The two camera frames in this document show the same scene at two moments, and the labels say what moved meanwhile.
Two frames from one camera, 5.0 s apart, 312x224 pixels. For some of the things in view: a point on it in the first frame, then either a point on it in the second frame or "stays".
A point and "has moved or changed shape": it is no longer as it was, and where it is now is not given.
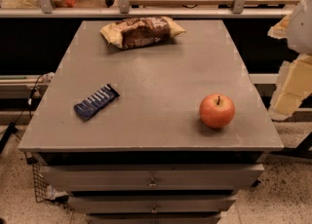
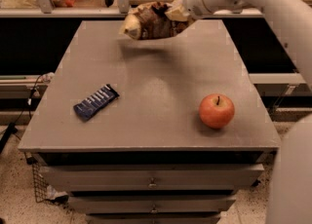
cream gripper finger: [280, 29] -> [176, 13]
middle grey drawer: [151, 204] stays
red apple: [216, 110] stays
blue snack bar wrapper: [99, 99] stays
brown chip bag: [134, 32] has moved or changed shape
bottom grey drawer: [154, 218] stays
